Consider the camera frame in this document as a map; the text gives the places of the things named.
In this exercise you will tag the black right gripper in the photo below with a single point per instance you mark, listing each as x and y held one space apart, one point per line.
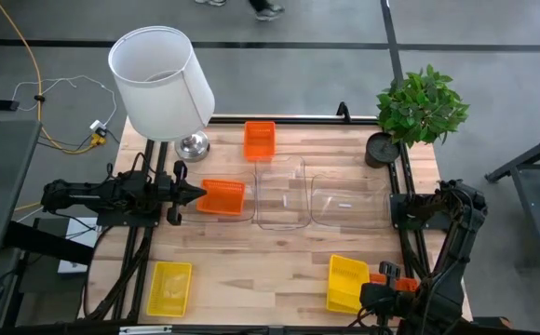
391 302

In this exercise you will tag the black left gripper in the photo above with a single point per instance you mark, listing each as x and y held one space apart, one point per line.
177 205

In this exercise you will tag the yellow plastic basket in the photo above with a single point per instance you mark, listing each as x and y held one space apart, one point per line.
169 288
344 284

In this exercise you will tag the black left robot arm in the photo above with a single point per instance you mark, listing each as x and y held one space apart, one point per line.
88 193

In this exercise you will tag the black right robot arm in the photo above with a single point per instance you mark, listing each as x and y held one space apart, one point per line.
456 242

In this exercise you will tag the silver lamp base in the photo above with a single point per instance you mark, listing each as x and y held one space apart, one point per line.
194 148

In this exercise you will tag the white lamp shade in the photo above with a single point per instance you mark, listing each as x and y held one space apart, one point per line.
158 102

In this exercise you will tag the yellow plug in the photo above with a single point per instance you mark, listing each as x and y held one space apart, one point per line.
98 139

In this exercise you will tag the white power adapter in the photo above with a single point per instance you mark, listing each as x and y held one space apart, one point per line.
98 125

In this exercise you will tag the white box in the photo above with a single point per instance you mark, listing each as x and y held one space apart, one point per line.
81 232

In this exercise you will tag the black plant pot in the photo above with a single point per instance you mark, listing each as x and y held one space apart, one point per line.
381 151

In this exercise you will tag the person's shoe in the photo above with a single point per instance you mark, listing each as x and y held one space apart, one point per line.
270 12
210 2

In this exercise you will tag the dark grey desk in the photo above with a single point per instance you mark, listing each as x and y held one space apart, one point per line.
0 186

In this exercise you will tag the green leafy plant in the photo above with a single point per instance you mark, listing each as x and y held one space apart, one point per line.
419 107

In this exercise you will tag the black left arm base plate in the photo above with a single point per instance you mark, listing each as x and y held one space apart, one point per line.
112 218

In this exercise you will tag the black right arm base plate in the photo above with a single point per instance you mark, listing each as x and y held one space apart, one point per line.
398 209

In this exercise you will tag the black table edge rail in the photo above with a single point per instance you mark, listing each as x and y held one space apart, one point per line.
298 120

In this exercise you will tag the silver metal bracket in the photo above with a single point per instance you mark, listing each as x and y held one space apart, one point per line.
144 330

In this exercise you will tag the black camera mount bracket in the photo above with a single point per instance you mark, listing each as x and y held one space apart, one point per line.
343 112

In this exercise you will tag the black metal table frame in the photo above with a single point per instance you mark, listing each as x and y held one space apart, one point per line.
530 158

